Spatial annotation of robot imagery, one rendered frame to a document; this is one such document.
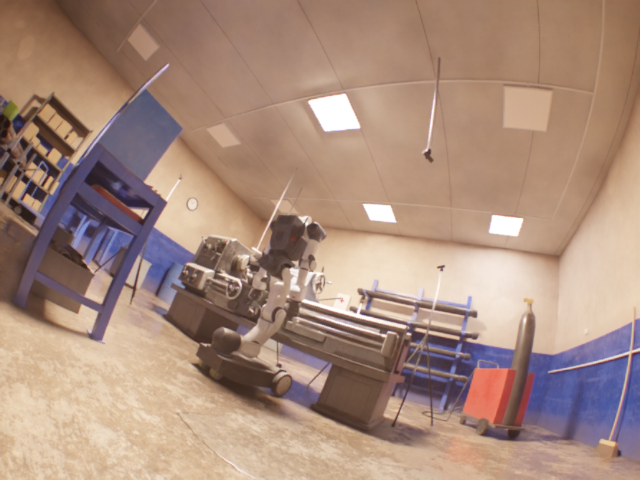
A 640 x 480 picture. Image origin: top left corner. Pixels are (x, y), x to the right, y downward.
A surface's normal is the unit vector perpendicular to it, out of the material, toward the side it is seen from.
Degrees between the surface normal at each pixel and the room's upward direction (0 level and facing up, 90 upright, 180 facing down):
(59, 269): 90
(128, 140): 90
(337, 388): 90
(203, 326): 90
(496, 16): 180
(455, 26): 180
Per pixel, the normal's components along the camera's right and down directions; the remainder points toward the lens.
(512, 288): -0.41, -0.49
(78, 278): 0.86, 0.15
